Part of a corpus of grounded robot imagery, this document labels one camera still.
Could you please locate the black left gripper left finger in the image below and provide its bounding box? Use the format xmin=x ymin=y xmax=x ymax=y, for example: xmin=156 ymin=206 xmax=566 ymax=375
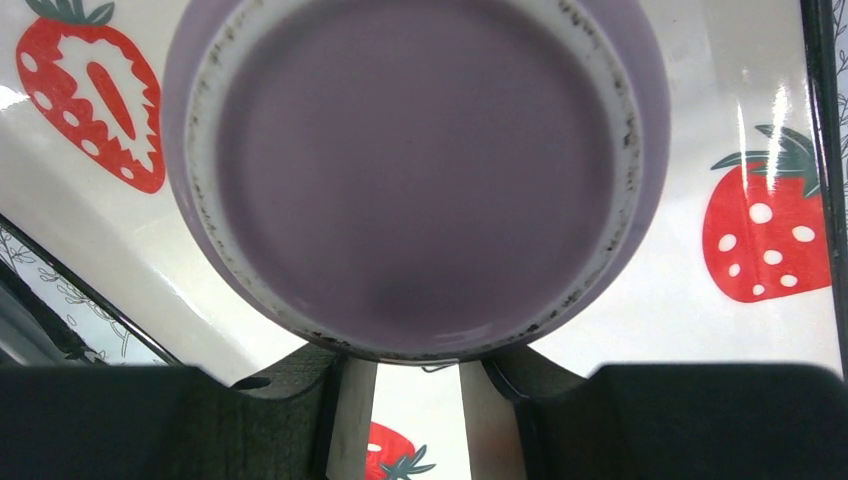
xmin=1 ymin=345 xmax=377 ymax=479

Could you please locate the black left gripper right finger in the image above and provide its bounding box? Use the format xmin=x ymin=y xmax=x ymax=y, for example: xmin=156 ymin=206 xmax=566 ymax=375
xmin=459 ymin=348 xmax=847 ymax=479

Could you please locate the purple cup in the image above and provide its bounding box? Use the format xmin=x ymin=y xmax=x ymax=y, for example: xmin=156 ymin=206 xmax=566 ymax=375
xmin=161 ymin=1 xmax=671 ymax=364

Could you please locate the floral tablecloth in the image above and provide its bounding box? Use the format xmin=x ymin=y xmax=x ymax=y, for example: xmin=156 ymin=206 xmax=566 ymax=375
xmin=1 ymin=225 xmax=177 ymax=366

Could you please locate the strawberry print tray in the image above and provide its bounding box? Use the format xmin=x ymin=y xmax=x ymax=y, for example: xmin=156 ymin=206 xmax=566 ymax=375
xmin=1 ymin=1 xmax=847 ymax=479

